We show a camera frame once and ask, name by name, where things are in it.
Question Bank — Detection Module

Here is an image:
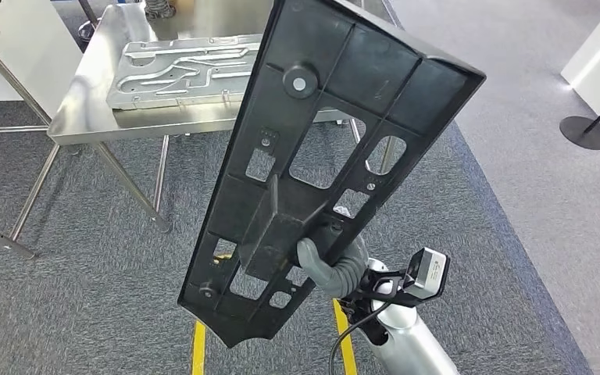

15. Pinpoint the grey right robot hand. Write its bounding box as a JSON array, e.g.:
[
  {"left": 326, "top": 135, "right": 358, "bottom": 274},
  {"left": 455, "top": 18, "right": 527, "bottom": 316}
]
[{"left": 296, "top": 237, "right": 344, "bottom": 300}]

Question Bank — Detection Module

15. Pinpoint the long black plastic part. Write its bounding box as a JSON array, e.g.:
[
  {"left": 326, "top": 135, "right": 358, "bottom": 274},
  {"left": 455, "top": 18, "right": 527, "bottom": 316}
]
[{"left": 177, "top": 0, "right": 488, "bottom": 348}]

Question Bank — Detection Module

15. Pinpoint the stainless steel workbench table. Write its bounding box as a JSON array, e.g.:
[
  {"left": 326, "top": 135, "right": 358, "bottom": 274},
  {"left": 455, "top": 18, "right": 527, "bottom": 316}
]
[{"left": 47, "top": 0, "right": 399, "bottom": 234}]

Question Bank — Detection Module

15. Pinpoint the silver stamped metal plate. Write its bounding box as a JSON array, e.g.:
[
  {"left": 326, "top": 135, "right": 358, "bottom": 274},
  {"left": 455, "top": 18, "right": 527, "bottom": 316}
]
[{"left": 105, "top": 33, "right": 265, "bottom": 113}]

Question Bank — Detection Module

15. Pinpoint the black stanchion with round base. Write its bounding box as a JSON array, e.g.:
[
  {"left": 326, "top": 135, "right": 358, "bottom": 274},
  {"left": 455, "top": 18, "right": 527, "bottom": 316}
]
[{"left": 559, "top": 84, "right": 600, "bottom": 151}]

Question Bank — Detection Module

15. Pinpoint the silver stanchion with round base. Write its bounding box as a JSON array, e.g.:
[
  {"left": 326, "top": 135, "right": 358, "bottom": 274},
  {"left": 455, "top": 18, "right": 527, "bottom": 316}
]
[{"left": 76, "top": 0, "right": 103, "bottom": 45}]

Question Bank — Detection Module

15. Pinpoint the white partition panel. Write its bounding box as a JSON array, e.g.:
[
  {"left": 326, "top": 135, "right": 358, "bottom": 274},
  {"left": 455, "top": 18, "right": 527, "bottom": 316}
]
[{"left": 0, "top": 0, "right": 84, "bottom": 121}]

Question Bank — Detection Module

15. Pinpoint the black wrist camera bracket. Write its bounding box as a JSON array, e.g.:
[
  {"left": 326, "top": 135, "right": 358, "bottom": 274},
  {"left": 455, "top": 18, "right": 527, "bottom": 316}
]
[{"left": 338, "top": 266, "right": 420, "bottom": 314}]

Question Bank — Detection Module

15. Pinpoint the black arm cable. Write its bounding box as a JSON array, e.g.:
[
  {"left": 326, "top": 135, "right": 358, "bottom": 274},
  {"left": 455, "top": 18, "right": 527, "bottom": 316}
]
[{"left": 328, "top": 302, "right": 387, "bottom": 375}]

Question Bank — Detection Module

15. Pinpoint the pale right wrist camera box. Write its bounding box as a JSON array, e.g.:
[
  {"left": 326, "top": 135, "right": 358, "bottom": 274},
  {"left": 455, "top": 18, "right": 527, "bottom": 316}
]
[{"left": 405, "top": 247, "right": 451, "bottom": 302}]

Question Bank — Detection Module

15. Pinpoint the grey ribbed duct hose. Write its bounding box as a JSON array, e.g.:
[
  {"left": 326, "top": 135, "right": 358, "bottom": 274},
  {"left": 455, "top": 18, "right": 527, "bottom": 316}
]
[{"left": 143, "top": 0, "right": 178, "bottom": 20}]

